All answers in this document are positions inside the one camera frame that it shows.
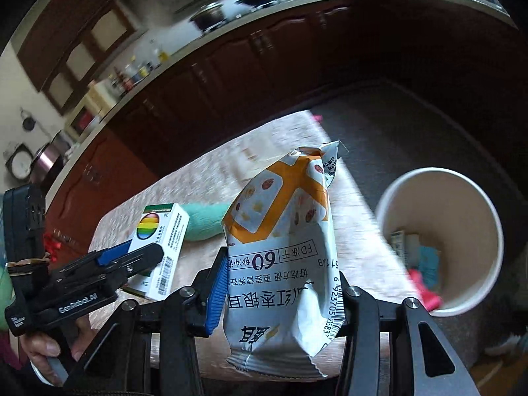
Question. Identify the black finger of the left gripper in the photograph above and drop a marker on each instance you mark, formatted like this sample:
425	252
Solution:
135	262

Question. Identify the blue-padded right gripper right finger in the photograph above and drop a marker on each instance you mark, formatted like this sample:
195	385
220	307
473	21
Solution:
344	296

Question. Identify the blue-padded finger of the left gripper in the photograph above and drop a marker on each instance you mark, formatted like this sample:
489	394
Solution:
111	254

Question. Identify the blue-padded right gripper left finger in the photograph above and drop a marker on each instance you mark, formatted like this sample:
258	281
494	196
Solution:
212	288

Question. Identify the orange white snack bag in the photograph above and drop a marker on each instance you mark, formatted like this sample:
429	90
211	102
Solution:
284	303

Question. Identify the white trash bucket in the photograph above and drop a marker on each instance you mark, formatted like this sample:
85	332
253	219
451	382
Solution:
452	213

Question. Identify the kitchen scale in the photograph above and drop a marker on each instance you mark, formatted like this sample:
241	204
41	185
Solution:
19	163

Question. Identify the person's left hand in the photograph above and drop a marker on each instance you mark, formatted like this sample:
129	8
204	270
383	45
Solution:
40	347

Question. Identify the red tassel decoration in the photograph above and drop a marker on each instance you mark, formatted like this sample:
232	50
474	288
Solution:
52	246

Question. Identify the green towel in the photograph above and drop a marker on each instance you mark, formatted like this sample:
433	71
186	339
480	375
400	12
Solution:
205	220

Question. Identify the rice cooker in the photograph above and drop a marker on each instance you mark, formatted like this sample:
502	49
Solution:
50	157

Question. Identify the beige embroidered tablecloth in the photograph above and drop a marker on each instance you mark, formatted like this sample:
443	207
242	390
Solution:
364	256

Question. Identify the cream microwave oven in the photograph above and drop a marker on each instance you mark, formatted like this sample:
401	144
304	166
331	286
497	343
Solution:
90	111

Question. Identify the yellow oil bottle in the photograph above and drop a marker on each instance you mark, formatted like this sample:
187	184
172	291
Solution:
158	52

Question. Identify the dark cooking pot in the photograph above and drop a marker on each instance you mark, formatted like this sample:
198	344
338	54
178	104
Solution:
209	17

